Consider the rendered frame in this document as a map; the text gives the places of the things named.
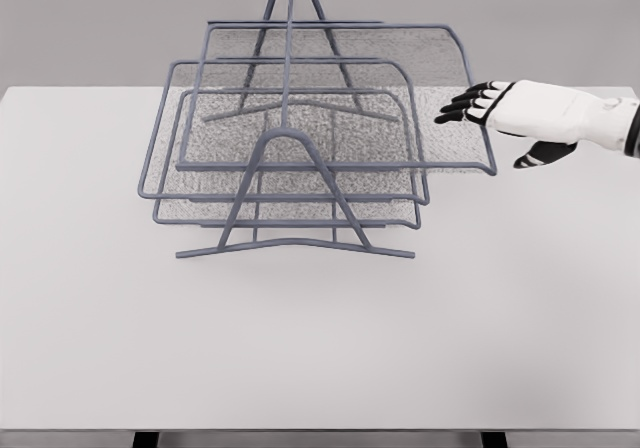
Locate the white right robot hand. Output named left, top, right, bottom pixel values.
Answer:
left=433, top=79, right=589, bottom=170

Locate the grey mesh tray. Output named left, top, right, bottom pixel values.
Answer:
left=135, top=56, right=432, bottom=207
left=175, top=20, right=500, bottom=178
left=152, top=89, right=422, bottom=233

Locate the grey mesh tray, smallest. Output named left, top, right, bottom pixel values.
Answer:
left=152, top=89, right=422, bottom=233

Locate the grey mesh tray, medium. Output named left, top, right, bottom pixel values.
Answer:
left=135, top=56, right=432, bottom=207

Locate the grey wire tray rack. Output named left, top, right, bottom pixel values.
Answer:
left=174, top=0, right=417, bottom=262

